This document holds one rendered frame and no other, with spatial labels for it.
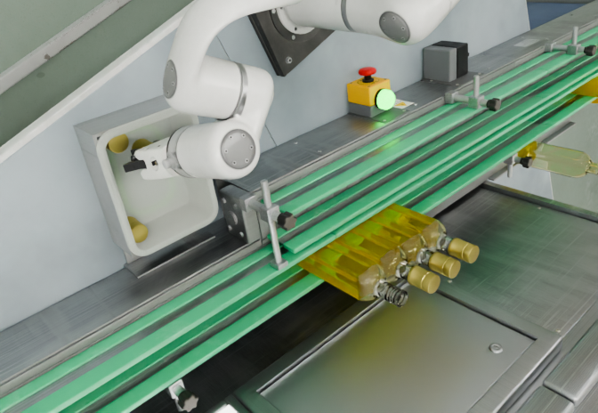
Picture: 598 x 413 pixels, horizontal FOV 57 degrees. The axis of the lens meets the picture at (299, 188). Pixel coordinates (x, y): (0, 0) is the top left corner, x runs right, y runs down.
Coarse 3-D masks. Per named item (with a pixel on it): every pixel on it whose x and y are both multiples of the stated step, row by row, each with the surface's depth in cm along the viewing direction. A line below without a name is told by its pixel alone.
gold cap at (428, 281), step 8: (408, 272) 94; (416, 272) 93; (424, 272) 92; (432, 272) 93; (408, 280) 94; (416, 280) 93; (424, 280) 92; (432, 280) 91; (424, 288) 92; (432, 288) 92
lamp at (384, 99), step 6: (378, 90) 120; (384, 90) 120; (390, 90) 120; (378, 96) 119; (384, 96) 119; (390, 96) 119; (378, 102) 120; (384, 102) 119; (390, 102) 120; (378, 108) 121; (384, 108) 120; (390, 108) 121
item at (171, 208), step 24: (144, 120) 84; (168, 120) 95; (192, 120) 90; (120, 168) 92; (144, 168) 94; (120, 192) 93; (144, 192) 96; (168, 192) 99; (192, 192) 101; (120, 216) 86; (144, 216) 97; (168, 216) 99; (192, 216) 98; (144, 240) 93; (168, 240) 93
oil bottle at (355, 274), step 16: (320, 256) 100; (336, 256) 99; (352, 256) 98; (320, 272) 102; (336, 272) 97; (352, 272) 94; (368, 272) 94; (384, 272) 95; (352, 288) 96; (368, 288) 93
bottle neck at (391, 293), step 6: (384, 282) 93; (378, 288) 93; (384, 288) 92; (390, 288) 91; (396, 288) 91; (378, 294) 93; (384, 294) 91; (390, 294) 91; (396, 294) 90; (402, 294) 90; (390, 300) 91; (396, 300) 90; (402, 300) 92
